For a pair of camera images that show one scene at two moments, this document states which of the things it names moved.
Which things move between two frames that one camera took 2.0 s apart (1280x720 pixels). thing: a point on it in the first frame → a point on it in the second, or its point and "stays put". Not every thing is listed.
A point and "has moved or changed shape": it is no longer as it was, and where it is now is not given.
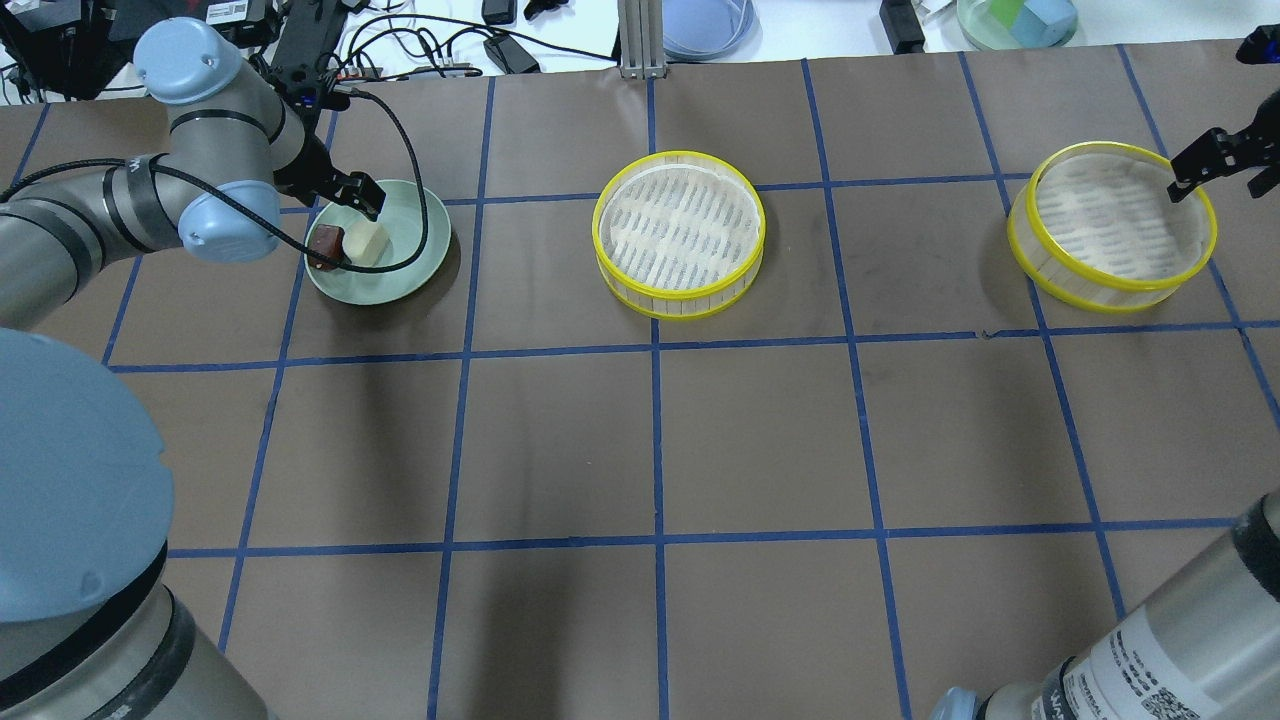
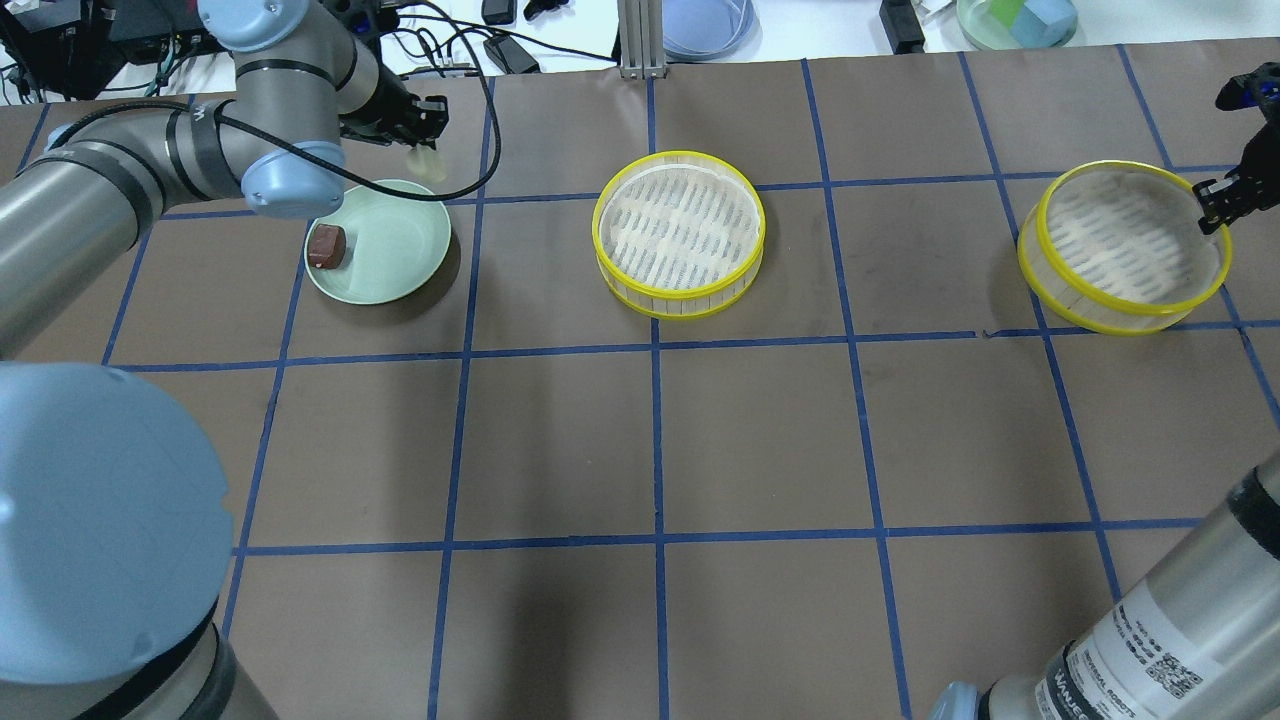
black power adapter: x=509 y=56 stays put
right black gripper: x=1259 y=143 → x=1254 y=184
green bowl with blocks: x=1017 y=24 stays put
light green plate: x=402 y=217 stays put
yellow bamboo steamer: x=1097 y=230 has moved or changed shape
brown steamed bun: x=327 y=239 stays put
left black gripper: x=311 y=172 → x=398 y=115
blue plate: x=711 y=31 stays put
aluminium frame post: x=642 y=43 stays put
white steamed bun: x=367 y=243 → x=426 y=163
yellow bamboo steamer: x=678 y=234 stays put
